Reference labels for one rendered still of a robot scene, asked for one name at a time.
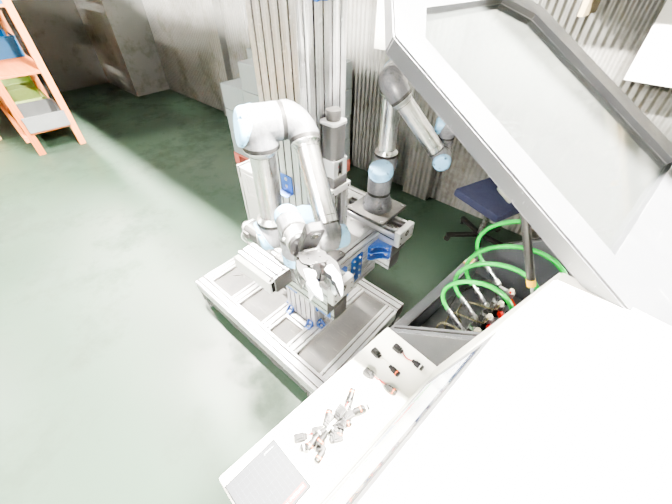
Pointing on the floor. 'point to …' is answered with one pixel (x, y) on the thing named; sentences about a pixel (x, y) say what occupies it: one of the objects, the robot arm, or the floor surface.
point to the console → (546, 411)
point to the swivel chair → (494, 206)
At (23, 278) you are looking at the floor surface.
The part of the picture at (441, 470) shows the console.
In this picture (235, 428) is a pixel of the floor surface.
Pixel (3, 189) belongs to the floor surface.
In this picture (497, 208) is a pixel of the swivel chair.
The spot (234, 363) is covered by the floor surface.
